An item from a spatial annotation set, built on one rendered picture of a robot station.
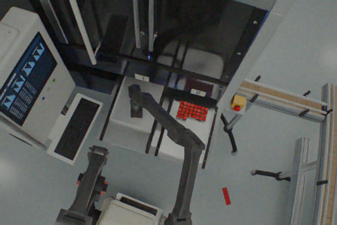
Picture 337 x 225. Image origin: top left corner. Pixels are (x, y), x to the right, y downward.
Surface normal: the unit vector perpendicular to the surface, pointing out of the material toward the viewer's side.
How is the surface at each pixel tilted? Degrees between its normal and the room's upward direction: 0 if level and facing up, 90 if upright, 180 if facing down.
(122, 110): 0
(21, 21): 0
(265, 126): 0
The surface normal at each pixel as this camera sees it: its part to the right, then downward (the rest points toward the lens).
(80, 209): 0.31, -0.81
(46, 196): 0.06, -0.34
